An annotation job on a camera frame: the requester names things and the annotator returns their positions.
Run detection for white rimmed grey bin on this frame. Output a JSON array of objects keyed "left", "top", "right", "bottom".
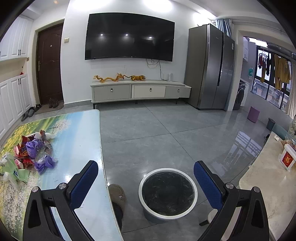
[{"left": 138, "top": 167, "right": 198, "bottom": 224}]

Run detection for grey television cabinet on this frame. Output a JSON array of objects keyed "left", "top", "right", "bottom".
[{"left": 90, "top": 79, "right": 192, "bottom": 109}]

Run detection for white box with red label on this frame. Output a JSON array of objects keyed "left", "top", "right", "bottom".
[{"left": 279, "top": 144, "right": 296, "bottom": 171}]

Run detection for landscape print table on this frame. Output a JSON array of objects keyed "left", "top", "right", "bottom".
[{"left": 0, "top": 109, "right": 124, "bottom": 241}]

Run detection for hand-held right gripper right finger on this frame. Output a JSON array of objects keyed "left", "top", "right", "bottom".
[{"left": 193, "top": 160, "right": 270, "bottom": 241}]

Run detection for golden dragon figurine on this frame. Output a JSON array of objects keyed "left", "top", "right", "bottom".
[{"left": 93, "top": 73, "right": 126, "bottom": 83}]

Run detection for brown entrance door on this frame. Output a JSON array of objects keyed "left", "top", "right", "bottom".
[{"left": 37, "top": 23, "right": 64, "bottom": 103}]

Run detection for black window frame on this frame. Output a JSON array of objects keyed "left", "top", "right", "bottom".
[{"left": 251, "top": 37, "right": 296, "bottom": 114}]

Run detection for black wall television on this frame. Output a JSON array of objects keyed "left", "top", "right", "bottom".
[{"left": 84, "top": 13, "right": 175, "bottom": 62}]

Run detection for teal chair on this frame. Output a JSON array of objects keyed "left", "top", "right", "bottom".
[{"left": 270, "top": 124, "right": 289, "bottom": 141}]

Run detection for brown doormat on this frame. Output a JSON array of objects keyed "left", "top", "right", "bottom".
[{"left": 35, "top": 102, "right": 64, "bottom": 114}]

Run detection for yellow hanging jacket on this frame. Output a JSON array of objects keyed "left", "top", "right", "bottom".
[{"left": 274, "top": 54, "right": 291, "bottom": 91}]

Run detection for marble counter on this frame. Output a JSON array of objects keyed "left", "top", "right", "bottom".
[{"left": 238, "top": 131, "right": 296, "bottom": 241}]

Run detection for television cables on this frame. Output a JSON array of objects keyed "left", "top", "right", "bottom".
[{"left": 146, "top": 58, "right": 162, "bottom": 80}]

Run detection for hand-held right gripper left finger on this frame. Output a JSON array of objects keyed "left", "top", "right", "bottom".
[{"left": 23, "top": 160, "right": 100, "bottom": 241}]

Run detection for clear printed wrapper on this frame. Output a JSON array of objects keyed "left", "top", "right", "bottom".
[{"left": 35, "top": 130, "right": 54, "bottom": 160}]

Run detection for purple plastic wrapper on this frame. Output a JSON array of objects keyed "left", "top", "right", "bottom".
[
  {"left": 34, "top": 154, "right": 58, "bottom": 175},
  {"left": 25, "top": 139, "right": 44, "bottom": 159}
]

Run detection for grey washing machine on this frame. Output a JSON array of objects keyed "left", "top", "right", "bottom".
[{"left": 233, "top": 81, "right": 247, "bottom": 110}]

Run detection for purple stool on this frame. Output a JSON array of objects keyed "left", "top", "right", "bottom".
[{"left": 247, "top": 106, "right": 260, "bottom": 123}]

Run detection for white upper cabinet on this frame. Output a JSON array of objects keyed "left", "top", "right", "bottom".
[{"left": 0, "top": 16, "right": 33, "bottom": 61}]

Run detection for blue grey curtain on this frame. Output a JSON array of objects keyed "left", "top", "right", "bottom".
[{"left": 216, "top": 19, "right": 232, "bottom": 37}]

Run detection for beige knitted slipper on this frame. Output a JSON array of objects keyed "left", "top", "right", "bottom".
[{"left": 108, "top": 184, "right": 127, "bottom": 209}]

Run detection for person's dark trouser leg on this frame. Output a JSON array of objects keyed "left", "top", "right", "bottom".
[{"left": 112, "top": 204, "right": 123, "bottom": 232}]

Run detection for silver refrigerator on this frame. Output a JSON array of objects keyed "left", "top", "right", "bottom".
[{"left": 184, "top": 23, "right": 235, "bottom": 110}]

